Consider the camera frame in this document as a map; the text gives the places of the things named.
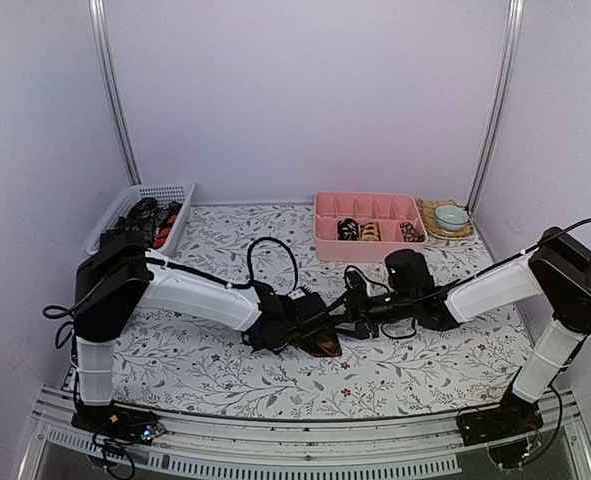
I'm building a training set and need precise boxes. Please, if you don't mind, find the front aluminium rail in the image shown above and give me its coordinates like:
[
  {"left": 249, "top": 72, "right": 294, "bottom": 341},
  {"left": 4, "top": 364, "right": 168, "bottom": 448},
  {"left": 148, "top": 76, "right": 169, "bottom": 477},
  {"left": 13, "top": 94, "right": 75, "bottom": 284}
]
[{"left": 18, "top": 388, "right": 591, "bottom": 479}]

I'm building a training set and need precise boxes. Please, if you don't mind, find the dark red rolled tie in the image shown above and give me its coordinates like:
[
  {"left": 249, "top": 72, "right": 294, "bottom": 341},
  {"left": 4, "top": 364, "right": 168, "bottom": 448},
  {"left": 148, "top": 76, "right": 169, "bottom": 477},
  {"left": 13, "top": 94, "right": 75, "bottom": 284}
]
[{"left": 400, "top": 222, "right": 425, "bottom": 243}]

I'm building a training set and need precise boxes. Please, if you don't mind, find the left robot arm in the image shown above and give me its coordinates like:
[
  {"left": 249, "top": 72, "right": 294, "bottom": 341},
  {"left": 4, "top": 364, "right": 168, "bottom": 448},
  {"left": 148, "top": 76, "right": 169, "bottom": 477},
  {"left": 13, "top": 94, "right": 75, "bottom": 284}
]
[{"left": 42, "top": 232, "right": 341, "bottom": 441}]

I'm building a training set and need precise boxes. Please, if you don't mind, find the black white rolled tie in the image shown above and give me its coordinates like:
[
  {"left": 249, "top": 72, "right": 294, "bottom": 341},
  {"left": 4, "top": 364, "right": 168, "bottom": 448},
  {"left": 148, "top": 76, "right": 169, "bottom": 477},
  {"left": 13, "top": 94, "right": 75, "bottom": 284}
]
[{"left": 337, "top": 218, "right": 360, "bottom": 241}]

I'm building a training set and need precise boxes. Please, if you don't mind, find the aluminium frame post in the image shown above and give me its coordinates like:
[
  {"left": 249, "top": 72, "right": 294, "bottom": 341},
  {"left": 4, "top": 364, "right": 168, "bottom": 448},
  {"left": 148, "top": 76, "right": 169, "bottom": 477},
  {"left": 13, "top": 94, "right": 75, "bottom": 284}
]
[
  {"left": 466, "top": 0, "right": 525, "bottom": 215},
  {"left": 88, "top": 0, "right": 141, "bottom": 185}
]

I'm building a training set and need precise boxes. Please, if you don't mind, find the light blue ceramic bowl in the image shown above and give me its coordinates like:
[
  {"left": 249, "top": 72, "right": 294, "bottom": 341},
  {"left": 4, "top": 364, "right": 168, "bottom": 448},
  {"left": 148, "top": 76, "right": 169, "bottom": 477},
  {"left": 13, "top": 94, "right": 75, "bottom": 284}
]
[{"left": 434, "top": 205, "right": 469, "bottom": 232}]

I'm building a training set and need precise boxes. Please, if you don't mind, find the white plastic mesh basket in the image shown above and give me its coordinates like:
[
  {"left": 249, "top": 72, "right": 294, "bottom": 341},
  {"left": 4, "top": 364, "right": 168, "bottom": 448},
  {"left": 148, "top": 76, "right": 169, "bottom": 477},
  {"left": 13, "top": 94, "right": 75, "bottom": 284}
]
[{"left": 85, "top": 182, "right": 195, "bottom": 257}]

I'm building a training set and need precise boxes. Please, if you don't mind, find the brown green patterned tie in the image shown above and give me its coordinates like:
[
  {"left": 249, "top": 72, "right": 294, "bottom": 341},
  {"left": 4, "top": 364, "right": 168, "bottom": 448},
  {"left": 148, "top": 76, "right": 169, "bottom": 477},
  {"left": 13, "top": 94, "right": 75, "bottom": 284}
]
[{"left": 294, "top": 331, "right": 342, "bottom": 358}]

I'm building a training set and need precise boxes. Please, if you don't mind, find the pink divided organizer box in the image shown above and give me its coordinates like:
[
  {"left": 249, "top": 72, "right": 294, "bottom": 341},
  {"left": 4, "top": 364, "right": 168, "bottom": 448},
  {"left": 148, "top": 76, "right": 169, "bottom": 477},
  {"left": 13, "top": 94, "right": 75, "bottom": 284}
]
[{"left": 314, "top": 192, "right": 428, "bottom": 262}]

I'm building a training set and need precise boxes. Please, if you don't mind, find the yellow patterned rolled tie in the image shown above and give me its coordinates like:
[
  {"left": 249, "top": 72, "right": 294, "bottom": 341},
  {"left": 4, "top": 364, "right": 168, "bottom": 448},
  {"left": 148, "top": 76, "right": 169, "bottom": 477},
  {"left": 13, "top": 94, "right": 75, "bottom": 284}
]
[{"left": 360, "top": 222, "right": 381, "bottom": 242}]

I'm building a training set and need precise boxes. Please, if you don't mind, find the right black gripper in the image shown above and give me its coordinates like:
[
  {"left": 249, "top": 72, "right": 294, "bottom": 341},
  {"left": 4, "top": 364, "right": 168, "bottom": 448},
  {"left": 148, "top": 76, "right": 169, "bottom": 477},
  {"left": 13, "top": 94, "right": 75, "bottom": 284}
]
[{"left": 329, "top": 283, "right": 420, "bottom": 338}]

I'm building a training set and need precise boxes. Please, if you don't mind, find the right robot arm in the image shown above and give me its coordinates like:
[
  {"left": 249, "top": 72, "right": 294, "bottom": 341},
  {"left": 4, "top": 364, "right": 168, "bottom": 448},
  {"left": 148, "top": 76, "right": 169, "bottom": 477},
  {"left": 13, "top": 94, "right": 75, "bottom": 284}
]
[{"left": 334, "top": 227, "right": 591, "bottom": 445}]

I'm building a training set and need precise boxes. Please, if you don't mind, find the pile of dark ties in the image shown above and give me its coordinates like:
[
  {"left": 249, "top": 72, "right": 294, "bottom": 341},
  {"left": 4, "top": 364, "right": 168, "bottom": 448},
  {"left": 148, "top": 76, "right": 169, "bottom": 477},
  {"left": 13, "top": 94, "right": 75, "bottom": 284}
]
[{"left": 99, "top": 197, "right": 183, "bottom": 249}]

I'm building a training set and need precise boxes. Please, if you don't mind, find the left aluminium frame post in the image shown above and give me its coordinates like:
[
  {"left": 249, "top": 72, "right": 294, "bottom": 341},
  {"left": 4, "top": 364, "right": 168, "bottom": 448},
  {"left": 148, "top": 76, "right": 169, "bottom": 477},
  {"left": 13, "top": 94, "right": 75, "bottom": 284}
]
[{"left": 88, "top": 0, "right": 141, "bottom": 185}]

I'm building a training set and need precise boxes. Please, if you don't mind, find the right aluminium frame post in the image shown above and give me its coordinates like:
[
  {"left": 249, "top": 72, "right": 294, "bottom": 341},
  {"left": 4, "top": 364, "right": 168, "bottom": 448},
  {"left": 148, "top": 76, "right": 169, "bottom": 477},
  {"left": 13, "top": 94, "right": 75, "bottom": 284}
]
[{"left": 466, "top": 0, "right": 525, "bottom": 215}]

